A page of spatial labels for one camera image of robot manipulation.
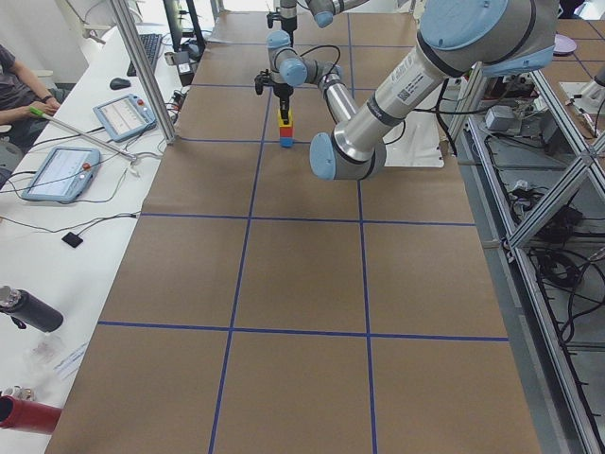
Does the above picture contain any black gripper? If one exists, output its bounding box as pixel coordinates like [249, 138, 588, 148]
[281, 15, 298, 32]
[273, 83, 293, 114]

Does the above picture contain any yellow block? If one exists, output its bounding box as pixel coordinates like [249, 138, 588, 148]
[277, 111, 293, 129]

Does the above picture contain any blue block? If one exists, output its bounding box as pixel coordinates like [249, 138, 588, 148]
[280, 137, 294, 148]

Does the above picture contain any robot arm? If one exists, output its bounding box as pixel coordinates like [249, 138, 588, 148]
[267, 0, 559, 181]
[272, 0, 367, 32]

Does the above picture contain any black keyboard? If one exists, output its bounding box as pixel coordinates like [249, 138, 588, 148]
[139, 33, 163, 74]

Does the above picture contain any far blue teach pendant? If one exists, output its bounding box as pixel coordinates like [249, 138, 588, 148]
[93, 94, 156, 143]

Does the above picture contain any blue teach pendant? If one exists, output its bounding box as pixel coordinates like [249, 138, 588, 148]
[21, 147, 101, 202]
[93, 94, 156, 143]

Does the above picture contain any black computer mouse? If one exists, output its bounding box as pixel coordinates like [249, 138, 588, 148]
[109, 78, 131, 91]

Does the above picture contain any near blue teach pendant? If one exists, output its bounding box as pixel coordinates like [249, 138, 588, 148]
[21, 147, 101, 202]

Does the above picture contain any small black square pad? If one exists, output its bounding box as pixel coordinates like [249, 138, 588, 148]
[61, 232, 83, 249]

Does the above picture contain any seated person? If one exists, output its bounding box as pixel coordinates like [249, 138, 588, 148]
[1, 46, 69, 151]

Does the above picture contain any black water bottle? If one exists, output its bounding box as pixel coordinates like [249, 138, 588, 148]
[1, 286, 63, 333]

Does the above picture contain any red cylinder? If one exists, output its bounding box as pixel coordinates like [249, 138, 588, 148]
[1, 395, 62, 435]

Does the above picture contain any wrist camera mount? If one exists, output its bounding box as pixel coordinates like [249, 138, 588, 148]
[267, 11, 283, 28]
[254, 69, 274, 96]

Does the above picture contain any aluminium frame post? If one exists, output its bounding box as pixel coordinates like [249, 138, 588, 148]
[109, 0, 176, 145]

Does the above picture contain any white camera pedestal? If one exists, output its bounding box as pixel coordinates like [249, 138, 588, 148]
[384, 112, 444, 168]

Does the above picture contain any metal rod green handle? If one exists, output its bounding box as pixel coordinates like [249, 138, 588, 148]
[28, 107, 138, 163]

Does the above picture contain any aluminium frame rack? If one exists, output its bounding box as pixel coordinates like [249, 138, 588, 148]
[452, 61, 604, 453]

